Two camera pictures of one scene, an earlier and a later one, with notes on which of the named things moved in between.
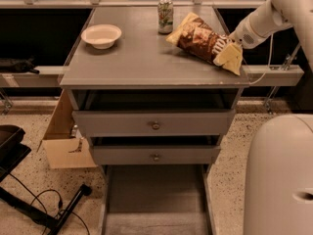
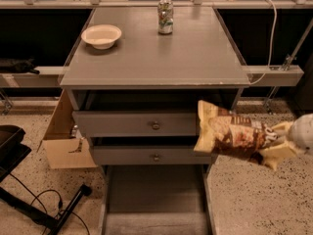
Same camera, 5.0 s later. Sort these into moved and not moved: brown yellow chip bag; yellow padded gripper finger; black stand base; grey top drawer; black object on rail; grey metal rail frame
Moved: brown yellow chip bag; yellow padded gripper finger
Not moved: black object on rail; grey metal rail frame; grey top drawer; black stand base
